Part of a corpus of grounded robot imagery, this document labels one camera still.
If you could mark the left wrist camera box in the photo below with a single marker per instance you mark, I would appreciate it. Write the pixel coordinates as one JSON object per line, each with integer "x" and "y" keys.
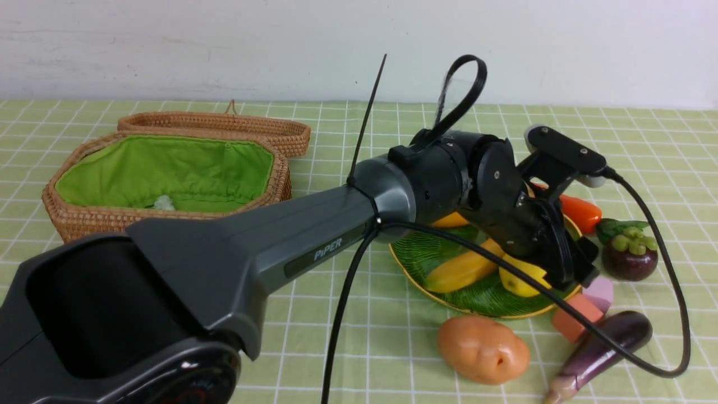
{"x": 557, "y": 160}

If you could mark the green checkered tablecloth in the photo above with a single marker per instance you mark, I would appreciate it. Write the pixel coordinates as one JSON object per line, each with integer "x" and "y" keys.
{"x": 387, "y": 352}

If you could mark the pink purple foam block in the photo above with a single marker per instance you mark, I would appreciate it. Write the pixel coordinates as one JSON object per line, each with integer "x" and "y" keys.
{"x": 600, "y": 293}

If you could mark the green glass leaf plate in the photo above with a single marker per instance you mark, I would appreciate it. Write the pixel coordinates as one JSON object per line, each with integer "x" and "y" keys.
{"x": 419, "y": 253}

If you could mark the orange red carrot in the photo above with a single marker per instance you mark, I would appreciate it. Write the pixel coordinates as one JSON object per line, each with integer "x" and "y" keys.
{"x": 564, "y": 212}

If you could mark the purple eggplant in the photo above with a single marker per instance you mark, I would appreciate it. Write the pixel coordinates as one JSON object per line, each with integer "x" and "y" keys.
{"x": 630, "y": 329}

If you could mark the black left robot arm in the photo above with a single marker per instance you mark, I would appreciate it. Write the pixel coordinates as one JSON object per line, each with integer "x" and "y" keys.
{"x": 160, "y": 312}

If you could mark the woven wicker basket lid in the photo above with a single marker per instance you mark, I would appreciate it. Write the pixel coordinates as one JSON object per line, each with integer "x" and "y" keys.
{"x": 289, "y": 137}

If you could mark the yellow banana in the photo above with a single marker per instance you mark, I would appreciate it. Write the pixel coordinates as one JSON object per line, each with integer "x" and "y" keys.
{"x": 459, "y": 272}

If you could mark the purple mangosteen with green leaves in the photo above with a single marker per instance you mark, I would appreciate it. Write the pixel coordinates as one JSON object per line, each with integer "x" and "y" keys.
{"x": 628, "y": 253}

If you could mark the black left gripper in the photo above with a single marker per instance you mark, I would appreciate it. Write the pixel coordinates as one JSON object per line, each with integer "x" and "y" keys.
{"x": 534, "y": 231}

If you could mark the orange yellow mango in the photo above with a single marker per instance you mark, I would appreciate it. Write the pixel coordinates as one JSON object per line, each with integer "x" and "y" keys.
{"x": 453, "y": 220}

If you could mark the woven wicker basket green lining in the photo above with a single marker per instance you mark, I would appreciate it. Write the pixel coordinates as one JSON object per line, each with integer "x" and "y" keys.
{"x": 109, "y": 183}

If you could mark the salmon orange foam block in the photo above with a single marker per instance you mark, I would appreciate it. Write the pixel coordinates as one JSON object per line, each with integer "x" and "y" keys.
{"x": 568, "y": 326}

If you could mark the brown potato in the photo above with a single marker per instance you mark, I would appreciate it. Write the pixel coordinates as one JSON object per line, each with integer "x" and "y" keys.
{"x": 482, "y": 350}

